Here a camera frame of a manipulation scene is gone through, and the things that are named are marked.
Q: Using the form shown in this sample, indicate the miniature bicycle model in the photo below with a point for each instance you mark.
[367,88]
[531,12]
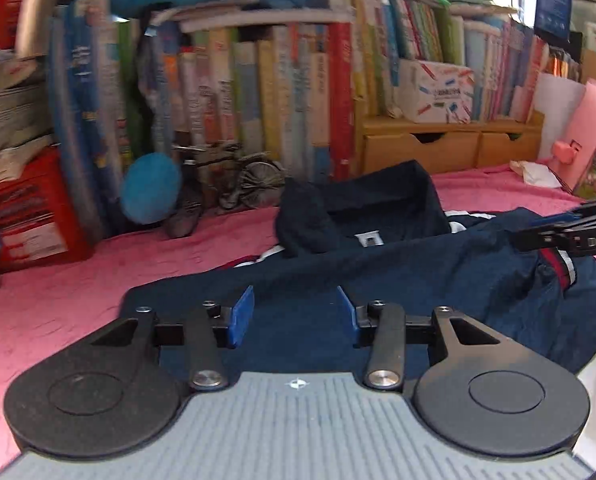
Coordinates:
[221,177]

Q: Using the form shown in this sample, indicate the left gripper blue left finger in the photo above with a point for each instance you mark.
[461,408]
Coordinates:
[216,323]

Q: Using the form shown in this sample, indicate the pink triangular toy house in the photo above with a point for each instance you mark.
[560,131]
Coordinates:
[574,156]

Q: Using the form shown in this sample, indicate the row of upright books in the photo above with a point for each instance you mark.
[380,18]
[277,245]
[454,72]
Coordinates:
[288,82]

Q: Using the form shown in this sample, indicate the pink rabbit print towel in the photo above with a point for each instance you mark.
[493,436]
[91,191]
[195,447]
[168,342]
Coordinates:
[42,310]

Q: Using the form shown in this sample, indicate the blue plush ball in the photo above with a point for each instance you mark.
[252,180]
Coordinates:
[150,189]

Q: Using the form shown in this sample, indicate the crumpled white tissue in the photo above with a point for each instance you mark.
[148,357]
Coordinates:
[535,174]

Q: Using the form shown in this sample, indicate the stack of papers and notebooks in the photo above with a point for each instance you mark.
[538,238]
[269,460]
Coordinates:
[25,120]

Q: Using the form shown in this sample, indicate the red plastic basket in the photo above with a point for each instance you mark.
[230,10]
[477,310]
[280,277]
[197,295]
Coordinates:
[38,224]

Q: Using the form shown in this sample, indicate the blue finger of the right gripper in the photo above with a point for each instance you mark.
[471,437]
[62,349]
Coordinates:
[547,232]

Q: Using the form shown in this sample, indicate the white and navy jacket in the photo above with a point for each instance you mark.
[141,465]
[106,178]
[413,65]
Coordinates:
[385,236]

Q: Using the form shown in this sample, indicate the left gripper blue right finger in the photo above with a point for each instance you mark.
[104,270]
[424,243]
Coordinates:
[380,326]

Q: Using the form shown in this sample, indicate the wooden desk drawer organizer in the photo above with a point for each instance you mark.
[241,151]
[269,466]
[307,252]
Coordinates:
[442,148]

